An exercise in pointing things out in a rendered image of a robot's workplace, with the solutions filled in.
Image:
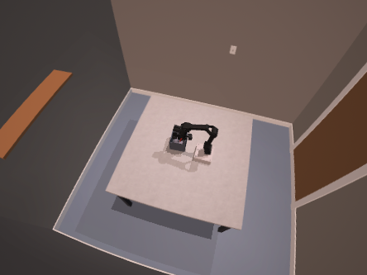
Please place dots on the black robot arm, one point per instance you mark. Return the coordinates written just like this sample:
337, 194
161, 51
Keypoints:
187, 127

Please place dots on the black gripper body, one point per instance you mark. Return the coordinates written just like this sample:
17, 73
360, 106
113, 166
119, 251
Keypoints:
189, 136

